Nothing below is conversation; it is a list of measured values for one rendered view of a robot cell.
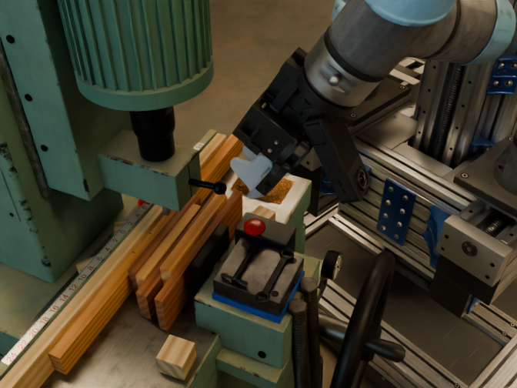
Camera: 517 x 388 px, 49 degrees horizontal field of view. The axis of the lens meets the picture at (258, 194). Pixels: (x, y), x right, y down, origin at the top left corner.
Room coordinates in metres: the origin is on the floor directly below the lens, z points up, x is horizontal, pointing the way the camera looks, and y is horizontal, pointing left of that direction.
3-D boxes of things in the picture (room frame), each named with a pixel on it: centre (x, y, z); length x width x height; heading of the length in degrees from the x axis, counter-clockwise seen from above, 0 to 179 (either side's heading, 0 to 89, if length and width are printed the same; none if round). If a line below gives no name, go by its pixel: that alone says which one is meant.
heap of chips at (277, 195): (0.79, -0.01, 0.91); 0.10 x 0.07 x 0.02; 66
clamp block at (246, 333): (0.52, 0.00, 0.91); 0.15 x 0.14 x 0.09; 156
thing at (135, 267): (0.62, 0.14, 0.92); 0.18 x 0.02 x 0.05; 156
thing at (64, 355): (0.68, 0.14, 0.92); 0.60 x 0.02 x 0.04; 156
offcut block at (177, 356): (0.42, 0.11, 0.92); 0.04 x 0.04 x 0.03; 69
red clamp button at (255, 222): (0.56, 0.01, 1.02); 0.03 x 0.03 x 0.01
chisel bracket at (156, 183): (0.67, 0.16, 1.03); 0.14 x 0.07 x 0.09; 66
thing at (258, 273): (0.52, 0.00, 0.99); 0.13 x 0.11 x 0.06; 156
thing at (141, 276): (0.60, 0.13, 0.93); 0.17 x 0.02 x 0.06; 156
